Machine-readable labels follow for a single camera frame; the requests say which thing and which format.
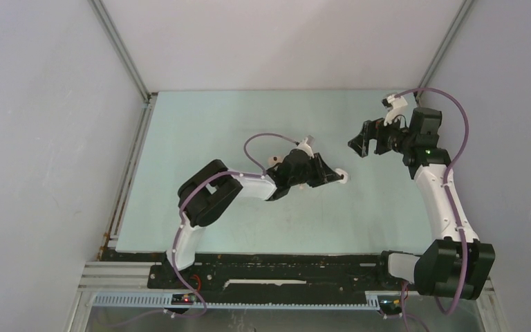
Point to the aluminium frame rail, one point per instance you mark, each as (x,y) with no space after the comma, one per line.
(114,276)

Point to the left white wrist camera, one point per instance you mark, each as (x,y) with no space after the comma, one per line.
(305,145)

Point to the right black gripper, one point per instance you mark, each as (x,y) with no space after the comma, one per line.
(370,130)

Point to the white earbud charging case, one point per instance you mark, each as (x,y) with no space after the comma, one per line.
(343,176)

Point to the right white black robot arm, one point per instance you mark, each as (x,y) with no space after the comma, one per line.
(457,263)

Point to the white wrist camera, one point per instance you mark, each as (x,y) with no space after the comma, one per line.
(305,145)
(395,106)

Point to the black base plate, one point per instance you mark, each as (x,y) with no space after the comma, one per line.
(262,278)

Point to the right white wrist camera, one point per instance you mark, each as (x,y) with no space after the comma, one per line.
(395,106)

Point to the white slotted cable duct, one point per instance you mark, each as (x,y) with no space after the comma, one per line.
(169,300)

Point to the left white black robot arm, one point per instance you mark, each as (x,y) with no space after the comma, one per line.
(207,194)

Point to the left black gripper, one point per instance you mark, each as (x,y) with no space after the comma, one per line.
(323,173)

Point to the pink earbud charging case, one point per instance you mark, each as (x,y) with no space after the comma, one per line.
(274,160)

